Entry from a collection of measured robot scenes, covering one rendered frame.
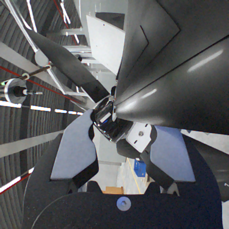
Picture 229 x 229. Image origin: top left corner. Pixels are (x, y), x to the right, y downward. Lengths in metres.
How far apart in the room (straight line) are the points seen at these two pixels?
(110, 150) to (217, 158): 7.39
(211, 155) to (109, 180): 14.37
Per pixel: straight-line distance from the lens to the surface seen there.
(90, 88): 0.31
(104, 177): 14.35
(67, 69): 0.33
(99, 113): 0.27
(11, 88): 0.34
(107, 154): 7.66
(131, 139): 0.30
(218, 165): 0.28
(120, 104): 0.16
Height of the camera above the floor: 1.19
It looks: 1 degrees down
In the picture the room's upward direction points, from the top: 84 degrees counter-clockwise
